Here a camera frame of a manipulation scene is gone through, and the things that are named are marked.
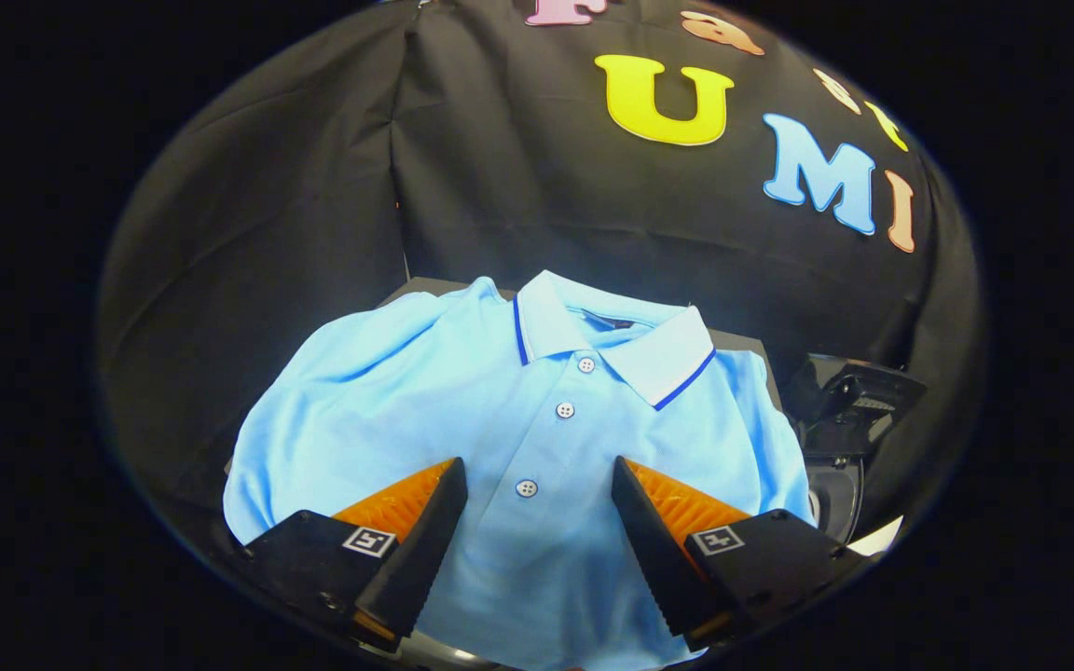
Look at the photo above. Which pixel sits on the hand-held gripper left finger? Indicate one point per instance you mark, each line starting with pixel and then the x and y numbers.
pixel 420 550

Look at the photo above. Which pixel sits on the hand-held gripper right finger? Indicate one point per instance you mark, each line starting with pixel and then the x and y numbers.
pixel 654 550

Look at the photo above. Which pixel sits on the light blue polo shirt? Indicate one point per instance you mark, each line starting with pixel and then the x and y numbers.
pixel 500 401

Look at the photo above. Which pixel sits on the dark glass washing machine lid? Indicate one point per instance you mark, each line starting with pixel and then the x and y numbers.
pixel 849 396

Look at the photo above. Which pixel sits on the grey cabinet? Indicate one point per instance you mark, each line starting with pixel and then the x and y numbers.
pixel 733 337

